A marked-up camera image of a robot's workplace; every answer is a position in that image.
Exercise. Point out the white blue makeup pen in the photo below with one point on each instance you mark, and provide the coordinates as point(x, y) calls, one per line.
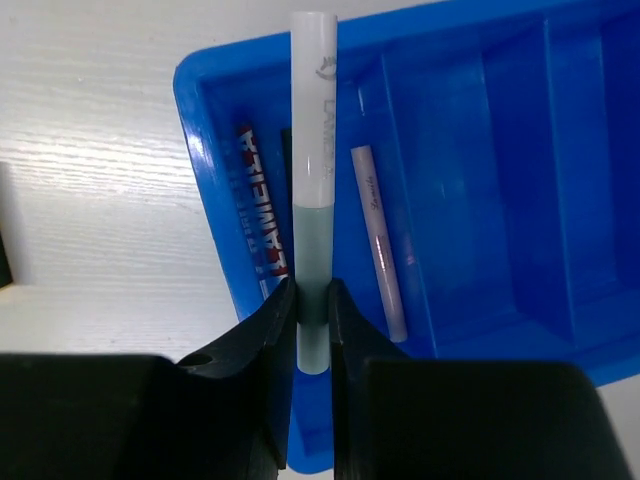
point(314, 106)

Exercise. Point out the pink slim makeup tube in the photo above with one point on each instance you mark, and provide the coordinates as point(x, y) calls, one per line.
point(379, 241)

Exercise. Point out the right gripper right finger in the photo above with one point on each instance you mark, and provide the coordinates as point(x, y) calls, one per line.
point(396, 417)

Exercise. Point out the blue plastic organizer bin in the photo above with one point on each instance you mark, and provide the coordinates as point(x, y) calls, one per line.
point(505, 136)

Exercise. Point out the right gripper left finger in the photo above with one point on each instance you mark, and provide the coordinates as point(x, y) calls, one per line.
point(221, 412)

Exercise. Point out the red lip gloss tube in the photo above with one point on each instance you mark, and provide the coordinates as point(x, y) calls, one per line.
point(262, 233)

